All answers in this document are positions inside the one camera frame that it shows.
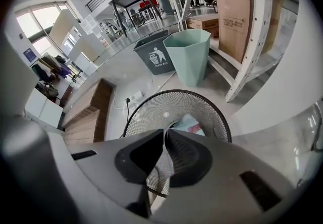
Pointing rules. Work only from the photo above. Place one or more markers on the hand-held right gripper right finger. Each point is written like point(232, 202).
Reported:
point(214, 192)

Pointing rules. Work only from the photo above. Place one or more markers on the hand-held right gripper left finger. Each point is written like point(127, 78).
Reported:
point(101, 157)

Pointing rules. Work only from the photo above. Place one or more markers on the teal and red trash packet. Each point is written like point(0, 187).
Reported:
point(188, 123)

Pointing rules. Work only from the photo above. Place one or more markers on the black mesh bin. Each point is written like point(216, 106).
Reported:
point(176, 103)

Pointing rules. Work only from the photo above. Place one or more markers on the dark grey plastic bin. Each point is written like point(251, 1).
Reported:
point(149, 64)

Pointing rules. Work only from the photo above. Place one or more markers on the mint green plastic bin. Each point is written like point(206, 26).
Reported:
point(188, 61)

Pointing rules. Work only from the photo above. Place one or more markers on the wooden slat bench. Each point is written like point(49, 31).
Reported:
point(85, 114)

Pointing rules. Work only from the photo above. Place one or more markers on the white power strip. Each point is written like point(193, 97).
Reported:
point(135, 97)

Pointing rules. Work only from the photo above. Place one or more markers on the white storage boxes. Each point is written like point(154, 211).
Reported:
point(43, 109)

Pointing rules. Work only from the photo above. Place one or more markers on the dark backpack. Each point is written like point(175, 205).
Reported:
point(49, 90)

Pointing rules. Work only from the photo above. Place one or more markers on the clothes rack with garments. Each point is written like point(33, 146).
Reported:
point(51, 65)

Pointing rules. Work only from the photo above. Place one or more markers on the white partition panel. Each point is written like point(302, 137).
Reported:
point(65, 33)

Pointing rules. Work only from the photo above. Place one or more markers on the white table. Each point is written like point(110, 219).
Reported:
point(290, 79)

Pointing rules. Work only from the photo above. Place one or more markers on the large window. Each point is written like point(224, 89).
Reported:
point(38, 26)

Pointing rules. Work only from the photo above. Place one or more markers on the white metal shelf rack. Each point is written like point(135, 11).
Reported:
point(248, 49)

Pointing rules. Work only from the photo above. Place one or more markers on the red chairs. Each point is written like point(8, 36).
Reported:
point(149, 3)

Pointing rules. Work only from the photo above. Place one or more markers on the flat cardboard box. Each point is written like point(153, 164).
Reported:
point(203, 25)

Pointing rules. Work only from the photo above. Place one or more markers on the tall cardboard box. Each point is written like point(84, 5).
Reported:
point(233, 23)

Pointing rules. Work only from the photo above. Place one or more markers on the blue wall sign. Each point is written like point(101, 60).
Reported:
point(29, 55)

